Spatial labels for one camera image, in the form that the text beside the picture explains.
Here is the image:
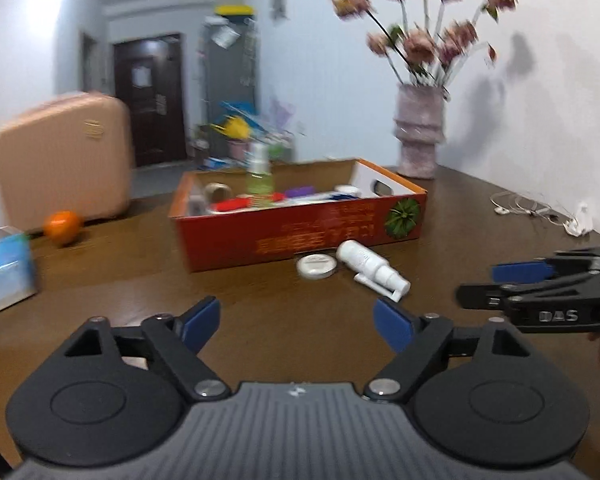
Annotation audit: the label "orange fruit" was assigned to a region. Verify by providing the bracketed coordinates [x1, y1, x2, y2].
[43, 211, 83, 246]

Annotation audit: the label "blue tissue pack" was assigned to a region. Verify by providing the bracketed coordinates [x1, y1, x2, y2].
[0, 227, 40, 321]

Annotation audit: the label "green spray bottle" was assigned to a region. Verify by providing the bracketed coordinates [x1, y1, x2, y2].
[246, 142, 275, 198]

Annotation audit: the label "white flat case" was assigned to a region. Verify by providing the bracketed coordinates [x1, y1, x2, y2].
[280, 191, 361, 206]

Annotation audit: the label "white earphones cable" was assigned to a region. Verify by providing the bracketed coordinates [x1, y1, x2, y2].
[491, 191, 576, 222]

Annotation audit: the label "grey refrigerator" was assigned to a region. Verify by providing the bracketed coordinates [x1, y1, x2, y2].
[202, 20, 257, 161]

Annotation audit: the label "dark brown entrance door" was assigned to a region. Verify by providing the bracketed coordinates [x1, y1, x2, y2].
[112, 34, 187, 168]

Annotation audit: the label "red flat case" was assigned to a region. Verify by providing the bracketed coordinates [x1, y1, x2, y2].
[212, 192, 286, 214]

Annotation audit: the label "blue yellow plastic bundle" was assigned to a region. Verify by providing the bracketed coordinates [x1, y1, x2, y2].
[210, 102, 271, 142]

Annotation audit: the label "purple wall decoration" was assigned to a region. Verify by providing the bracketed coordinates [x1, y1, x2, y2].
[270, 95, 297, 131]

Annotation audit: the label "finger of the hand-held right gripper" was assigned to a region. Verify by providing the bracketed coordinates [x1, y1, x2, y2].
[491, 246, 600, 283]
[457, 270, 600, 311]

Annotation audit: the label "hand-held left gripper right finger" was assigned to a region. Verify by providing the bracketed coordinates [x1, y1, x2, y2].
[362, 298, 557, 404]

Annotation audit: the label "white charger plug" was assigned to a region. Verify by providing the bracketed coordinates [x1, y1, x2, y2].
[565, 202, 595, 237]

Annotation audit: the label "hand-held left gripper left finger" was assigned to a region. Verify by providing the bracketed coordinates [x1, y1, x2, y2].
[42, 296, 232, 402]

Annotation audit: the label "pink textured vase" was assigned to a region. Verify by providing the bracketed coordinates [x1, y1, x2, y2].
[392, 84, 448, 180]

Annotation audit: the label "white tape roll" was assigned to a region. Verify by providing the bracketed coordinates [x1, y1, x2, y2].
[203, 182, 232, 206]

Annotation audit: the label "dried pink flowers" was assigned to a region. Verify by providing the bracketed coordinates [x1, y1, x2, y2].
[330, 0, 518, 88]

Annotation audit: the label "white spray bottle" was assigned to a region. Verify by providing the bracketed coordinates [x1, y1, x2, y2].
[336, 240, 412, 303]

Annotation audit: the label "white round jar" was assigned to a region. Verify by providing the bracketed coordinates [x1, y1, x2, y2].
[296, 253, 339, 279]

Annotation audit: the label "pink suitcase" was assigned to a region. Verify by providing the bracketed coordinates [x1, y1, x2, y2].
[0, 91, 133, 233]

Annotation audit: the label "orange cardboard box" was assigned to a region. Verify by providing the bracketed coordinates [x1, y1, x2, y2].
[168, 158, 427, 273]

